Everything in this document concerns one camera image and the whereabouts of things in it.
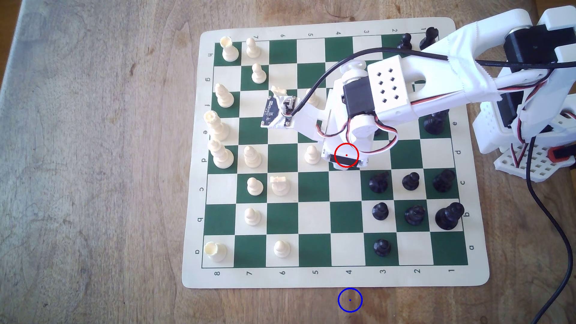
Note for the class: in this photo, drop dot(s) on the white perforated base plate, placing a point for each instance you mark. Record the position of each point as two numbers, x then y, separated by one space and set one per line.
535 166

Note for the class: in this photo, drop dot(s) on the white chess queen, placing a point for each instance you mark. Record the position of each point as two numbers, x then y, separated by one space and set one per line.
217 127

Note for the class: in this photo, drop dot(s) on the black chess king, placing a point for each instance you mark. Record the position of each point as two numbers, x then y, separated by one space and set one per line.
434 123

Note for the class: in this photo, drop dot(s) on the black chess pawn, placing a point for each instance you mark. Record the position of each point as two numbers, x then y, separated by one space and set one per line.
406 42
382 247
410 181
380 211

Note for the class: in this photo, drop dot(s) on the red and black clamp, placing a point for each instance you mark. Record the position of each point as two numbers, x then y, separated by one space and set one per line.
560 154

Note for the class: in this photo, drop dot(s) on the white chess pawn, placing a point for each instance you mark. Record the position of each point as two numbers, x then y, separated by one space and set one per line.
255 186
258 74
312 155
252 48
282 249
252 217

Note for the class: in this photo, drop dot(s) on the green and white chess mat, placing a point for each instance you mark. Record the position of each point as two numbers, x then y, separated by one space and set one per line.
315 216

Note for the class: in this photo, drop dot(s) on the white chess knight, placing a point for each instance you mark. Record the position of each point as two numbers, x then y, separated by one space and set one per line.
280 186
279 91

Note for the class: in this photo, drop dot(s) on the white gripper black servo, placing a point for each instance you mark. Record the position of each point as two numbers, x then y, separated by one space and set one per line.
345 159

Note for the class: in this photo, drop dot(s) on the white chess rook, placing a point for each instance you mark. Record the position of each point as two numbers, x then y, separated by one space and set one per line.
215 252
229 50

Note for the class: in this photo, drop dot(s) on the black chess rook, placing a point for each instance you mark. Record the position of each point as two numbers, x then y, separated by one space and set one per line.
428 39

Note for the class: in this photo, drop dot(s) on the white chess king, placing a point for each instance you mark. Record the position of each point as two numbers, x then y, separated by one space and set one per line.
221 155

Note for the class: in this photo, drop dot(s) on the black chess knight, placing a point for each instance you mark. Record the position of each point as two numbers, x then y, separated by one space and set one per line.
379 182

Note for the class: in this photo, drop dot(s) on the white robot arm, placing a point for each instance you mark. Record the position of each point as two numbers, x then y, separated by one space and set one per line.
432 74

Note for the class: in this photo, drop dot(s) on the white chess bishop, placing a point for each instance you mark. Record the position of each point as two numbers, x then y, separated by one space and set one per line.
311 101
252 157
224 96

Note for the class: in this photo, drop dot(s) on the wrist camera with white bracket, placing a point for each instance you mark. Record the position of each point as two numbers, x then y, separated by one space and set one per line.
275 110

